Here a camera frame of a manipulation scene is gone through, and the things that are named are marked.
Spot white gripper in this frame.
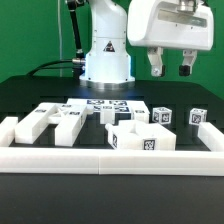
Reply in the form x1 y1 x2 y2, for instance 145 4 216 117
127 0 214 77

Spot white chair seat part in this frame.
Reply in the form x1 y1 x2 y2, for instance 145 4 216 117
105 120 176 151

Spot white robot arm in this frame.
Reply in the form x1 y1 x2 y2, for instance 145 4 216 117
66 0 214 89

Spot white tagged cube left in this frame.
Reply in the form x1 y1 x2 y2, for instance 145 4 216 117
152 107 172 125

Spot white tagged cube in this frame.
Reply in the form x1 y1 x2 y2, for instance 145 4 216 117
189 108 207 126
152 107 172 125

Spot white tagged cube right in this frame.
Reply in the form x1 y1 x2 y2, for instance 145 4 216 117
189 108 207 126

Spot white tag sheet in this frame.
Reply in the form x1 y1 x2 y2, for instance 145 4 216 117
67 98 149 114

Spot white U-shaped fence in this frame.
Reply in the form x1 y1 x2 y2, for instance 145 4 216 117
0 125 224 176

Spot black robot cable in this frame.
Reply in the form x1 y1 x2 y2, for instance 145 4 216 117
27 0 88 78

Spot white chair back frame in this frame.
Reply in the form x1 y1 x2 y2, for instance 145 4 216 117
15 103 94 147

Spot grey hanging cable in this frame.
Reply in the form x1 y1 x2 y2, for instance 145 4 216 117
57 0 64 78

